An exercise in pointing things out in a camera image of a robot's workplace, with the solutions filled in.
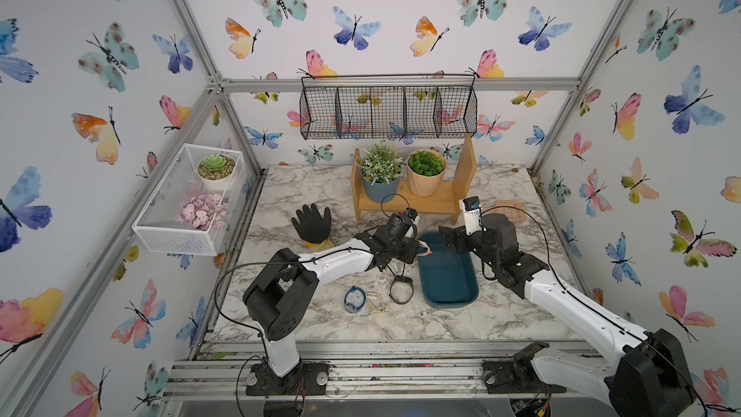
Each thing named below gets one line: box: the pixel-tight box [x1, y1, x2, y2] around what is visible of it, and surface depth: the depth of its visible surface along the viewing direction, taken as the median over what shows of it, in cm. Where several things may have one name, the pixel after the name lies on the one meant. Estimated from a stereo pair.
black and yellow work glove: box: [291, 203, 335, 251], surface depth 105 cm
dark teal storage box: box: [417, 231, 479, 309], surface depth 89 cm
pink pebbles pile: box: [174, 193, 229, 230], surface depth 64 cm
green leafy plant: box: [357, 139, 404, 197], surface depth 92 cm
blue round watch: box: [343, 285, 367, 314], surface depth 89 cm
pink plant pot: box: [406, 148, 448, 197], surface depth 98 cm
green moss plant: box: [408, 150, 445, 177], surface depth 98 cm
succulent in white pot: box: [196, 153, 236, 195], surface depth 73 cm
